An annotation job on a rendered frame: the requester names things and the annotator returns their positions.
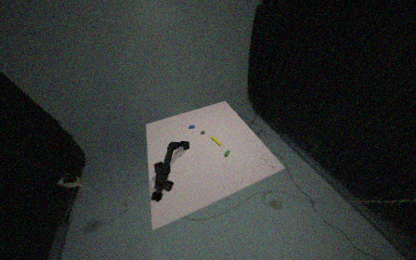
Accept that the yellow bar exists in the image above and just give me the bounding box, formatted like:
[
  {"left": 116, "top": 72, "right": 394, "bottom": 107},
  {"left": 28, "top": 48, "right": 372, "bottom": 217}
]
[{"left": 211, "top": 136, "right": 222, "bottom": 146}]

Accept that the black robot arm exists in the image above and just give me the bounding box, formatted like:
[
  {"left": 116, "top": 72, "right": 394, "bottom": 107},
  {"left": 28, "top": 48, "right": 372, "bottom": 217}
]
[{"left": 153, "top": 141, "right": 189, "bottom": 191}]

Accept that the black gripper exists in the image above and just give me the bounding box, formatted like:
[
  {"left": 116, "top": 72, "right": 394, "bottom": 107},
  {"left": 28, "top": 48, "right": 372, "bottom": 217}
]
[{"left": 151, "top": 173, "right": 168, "bottom": 202}]

